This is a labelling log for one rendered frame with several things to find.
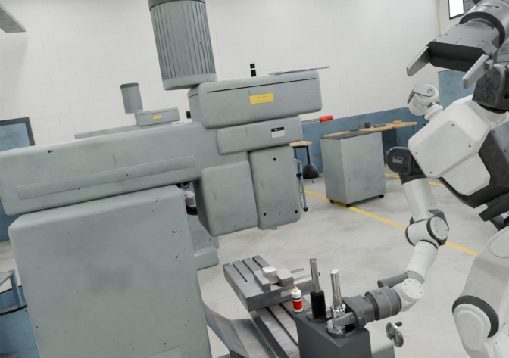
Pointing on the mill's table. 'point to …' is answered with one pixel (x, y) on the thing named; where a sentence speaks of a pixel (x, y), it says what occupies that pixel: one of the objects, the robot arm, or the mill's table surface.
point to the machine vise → (271, 293)
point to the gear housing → (259, 135)
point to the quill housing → (275, 186)
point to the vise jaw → (284, 276)
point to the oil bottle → (297, 300)
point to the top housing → (255, 98)
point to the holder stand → (330, 338)
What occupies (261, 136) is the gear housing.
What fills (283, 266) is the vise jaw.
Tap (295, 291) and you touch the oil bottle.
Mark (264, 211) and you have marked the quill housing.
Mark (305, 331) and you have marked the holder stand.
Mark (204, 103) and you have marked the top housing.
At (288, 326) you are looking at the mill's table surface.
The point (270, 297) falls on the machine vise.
